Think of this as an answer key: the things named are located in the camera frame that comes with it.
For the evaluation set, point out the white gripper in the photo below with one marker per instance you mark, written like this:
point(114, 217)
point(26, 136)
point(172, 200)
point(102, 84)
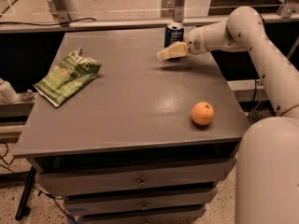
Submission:
point(195, 42)

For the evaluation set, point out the blue pepsi can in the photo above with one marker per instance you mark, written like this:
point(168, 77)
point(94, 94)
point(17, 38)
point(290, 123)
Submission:
point(174, 32)

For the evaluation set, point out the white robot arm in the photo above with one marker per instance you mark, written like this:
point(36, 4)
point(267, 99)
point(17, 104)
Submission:
point(267, 170)

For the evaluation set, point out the green jalapeno chip bag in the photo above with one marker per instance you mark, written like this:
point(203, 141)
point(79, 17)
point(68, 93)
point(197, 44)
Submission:
point(71, 74)

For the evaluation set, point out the orange fruit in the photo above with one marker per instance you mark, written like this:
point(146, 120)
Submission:
point(202, 113)

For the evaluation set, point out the grey drawer cabinet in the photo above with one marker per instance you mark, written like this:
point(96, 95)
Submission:
point(137, 113)

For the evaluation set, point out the middle grey drawer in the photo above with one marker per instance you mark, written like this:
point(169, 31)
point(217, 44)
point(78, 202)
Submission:
point(139, 200)

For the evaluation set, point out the grey drawer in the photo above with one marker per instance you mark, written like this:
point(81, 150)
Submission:
point(153, 216)
point(96, 181)
point(139, 200)

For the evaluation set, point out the top grey drawer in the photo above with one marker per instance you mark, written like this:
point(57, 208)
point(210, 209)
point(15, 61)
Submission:
point(96, 181)

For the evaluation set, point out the white pipe at left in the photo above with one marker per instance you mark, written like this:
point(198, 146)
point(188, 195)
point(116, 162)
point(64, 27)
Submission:
point(7, 92)

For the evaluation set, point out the bottom grey drawer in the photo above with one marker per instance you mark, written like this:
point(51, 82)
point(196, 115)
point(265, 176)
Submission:
point(153, 216)

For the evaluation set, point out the black metal leg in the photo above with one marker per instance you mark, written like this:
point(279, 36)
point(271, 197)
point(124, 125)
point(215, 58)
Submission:
point(28, 184)

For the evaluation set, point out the grey metal rail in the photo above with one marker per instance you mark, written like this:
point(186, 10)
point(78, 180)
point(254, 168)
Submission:
point(12, 27)

